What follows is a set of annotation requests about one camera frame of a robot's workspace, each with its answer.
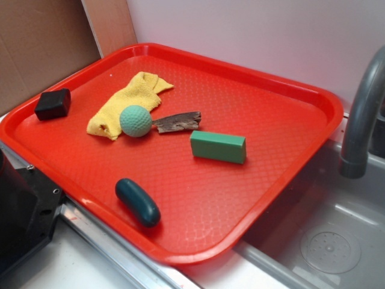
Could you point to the green rectangular block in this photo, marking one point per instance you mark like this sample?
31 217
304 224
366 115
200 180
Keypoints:
220 147

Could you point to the black square block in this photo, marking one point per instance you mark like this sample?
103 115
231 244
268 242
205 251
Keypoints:
54 104

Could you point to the red plastic tray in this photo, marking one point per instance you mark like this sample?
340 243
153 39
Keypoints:
205 205

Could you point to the brown wood piece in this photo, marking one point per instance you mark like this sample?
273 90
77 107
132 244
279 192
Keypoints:
178 122

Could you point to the green dimpled ball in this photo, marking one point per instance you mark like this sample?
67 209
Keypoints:
135 121

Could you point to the yellow cloth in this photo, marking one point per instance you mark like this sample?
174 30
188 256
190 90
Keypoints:
143 90

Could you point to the dark teal oblong capsule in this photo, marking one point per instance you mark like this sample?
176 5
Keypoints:
139 202

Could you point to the grey plastic sink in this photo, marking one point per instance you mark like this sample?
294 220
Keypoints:
323 230

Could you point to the grey faucet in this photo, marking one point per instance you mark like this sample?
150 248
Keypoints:
364 132

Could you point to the brown cardboard panel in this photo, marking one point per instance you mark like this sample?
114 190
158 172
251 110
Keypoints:
43 42

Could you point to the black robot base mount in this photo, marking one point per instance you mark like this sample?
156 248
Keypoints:
30 205

